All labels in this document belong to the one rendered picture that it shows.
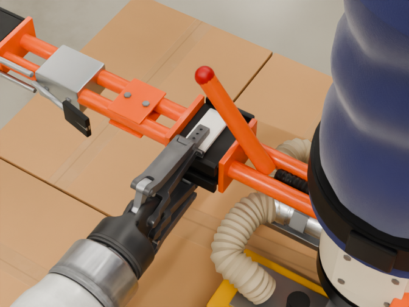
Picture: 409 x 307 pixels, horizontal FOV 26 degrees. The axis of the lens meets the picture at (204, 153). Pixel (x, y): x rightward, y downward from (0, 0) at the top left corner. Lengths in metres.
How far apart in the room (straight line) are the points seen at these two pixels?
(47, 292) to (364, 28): 0.43
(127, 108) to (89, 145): 0.85
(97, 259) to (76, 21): 2.14
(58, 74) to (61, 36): 1.84
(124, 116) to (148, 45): 1.06
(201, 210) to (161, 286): 0.13
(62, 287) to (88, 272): 0.03
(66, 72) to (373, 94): 0.52
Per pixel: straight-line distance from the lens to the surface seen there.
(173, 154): 1.01
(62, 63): 1.18
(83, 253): 0.96
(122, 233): 0.98
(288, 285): 1.11
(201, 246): 1.16
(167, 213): 1.05
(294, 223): 1.09
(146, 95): 1.13
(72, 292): 0.94
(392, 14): 0.67
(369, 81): 0.75
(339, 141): 0.84
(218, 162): 1.04
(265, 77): 2.08
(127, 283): 0.96
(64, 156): 1.95
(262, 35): 2.97
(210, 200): 1.20
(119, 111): 1.11
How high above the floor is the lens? 2.05
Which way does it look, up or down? 51 degrees down
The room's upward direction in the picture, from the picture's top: straight up
